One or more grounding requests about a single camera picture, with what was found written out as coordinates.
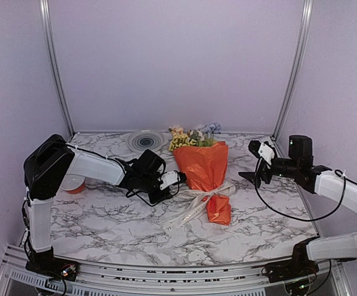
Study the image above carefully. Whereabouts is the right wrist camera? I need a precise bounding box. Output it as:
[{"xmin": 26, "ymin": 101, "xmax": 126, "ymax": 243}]
[{"xmin": 248, "ymin": 140, "xmax": 276, "ymax": 166}]

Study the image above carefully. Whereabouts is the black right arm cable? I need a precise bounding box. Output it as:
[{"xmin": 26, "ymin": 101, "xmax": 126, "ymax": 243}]
[{"xmin": 253, "ymin": 157, "xmax": 348, "ymax": 223}]

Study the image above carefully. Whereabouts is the pink rose fake stem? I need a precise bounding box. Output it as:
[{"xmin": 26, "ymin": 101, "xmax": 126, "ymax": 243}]
[{"xmin": 168, "ymin": 125, "xmax": 185, "ymax": 136}]

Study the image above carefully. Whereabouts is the grey ringed plate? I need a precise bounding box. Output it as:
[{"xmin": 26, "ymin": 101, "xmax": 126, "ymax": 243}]
[{"xmin": 126, "ymin": 129, "xmax": 168, "ymax": 154}]

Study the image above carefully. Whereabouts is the brown orange wrapping paper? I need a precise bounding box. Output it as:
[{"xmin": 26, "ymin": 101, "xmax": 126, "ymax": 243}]
[{"xmin": 173, "ymin": 141, "xmax": 231, "ymax": 226}]

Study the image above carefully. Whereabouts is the blue fake flower stem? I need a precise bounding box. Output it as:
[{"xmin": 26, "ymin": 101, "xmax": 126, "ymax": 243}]
[{"xmin": 195, "ymin": 122, "xmax": 221, "ymax": 136}]

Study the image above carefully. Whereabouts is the cream ribbon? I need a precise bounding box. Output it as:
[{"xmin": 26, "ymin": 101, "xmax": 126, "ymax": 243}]
[{"xmin": 156, "ymin": 181, "xmax": 236, "ymax": 232}]

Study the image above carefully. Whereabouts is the aluminium frame post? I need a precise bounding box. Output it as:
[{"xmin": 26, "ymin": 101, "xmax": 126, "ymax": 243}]
[
  {"xmin": 39, "ymin": 0, "xmax": 75, "ymax": 136},
  {"xmin": 272, "ymin": 0, "xmax": 314, "ymax": 141}
]

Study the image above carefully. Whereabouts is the green leafy fake stem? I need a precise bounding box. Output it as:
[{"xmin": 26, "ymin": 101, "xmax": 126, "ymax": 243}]
[{"xmin": 187, "ymin": 129, "xmax": 218, "ymax": 147}]

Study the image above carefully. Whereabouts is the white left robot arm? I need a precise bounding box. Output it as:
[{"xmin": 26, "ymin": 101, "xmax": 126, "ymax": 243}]
[{"xmin": 23, "ymin": 134, "xmax": 181, "ymax": 274}]

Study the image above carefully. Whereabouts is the aluminium frame post right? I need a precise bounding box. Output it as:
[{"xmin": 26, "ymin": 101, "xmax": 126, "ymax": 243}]
[{"xmin": 272, "ymin": 0, "xmax": 314, "ymax": 141}]

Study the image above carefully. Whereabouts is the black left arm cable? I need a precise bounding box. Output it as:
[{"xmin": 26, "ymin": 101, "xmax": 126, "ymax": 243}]
[{"xmin": 125, "ymin": 181, "xmax": 181, "ymax": 208}]

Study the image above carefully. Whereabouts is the yellow daisy fake bunch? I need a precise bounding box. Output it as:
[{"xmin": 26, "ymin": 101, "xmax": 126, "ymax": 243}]
[{"xmin": 169, "ymin": 133, "xmax": 197, "ymax": 152}]

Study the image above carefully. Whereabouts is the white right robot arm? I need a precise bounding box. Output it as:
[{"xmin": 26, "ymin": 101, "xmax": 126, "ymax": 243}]
[{"xmin": 240, "ymin": 135, "xmax": 357, "ymax": 276}]

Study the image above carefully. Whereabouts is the orange cup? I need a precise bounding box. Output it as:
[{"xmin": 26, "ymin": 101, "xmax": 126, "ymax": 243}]
[{"xmin": 60, "ymin": 175, "xmax": 86, "ymax": 194}]

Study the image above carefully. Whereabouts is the aluminium frame post left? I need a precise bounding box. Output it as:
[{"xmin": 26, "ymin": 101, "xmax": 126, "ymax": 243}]
[{"xmin": 39, "ymin": 0, "xmax": 75, "ymax": 136}]

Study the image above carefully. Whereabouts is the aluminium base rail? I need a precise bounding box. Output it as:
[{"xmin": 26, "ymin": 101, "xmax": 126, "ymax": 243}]
[{"xmin": 0, "ymin": 245, "xmax": 352, "ymax": 295}]

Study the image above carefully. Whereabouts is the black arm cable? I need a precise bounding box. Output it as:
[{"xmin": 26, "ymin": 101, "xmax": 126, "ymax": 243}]
[
  {"xmin": 253, "ymin": 157, "xmax": 348, "ymax": 223},
  {"xmin": 125, "ymin": 181, "xmax": 181, "ymax": 208}
]

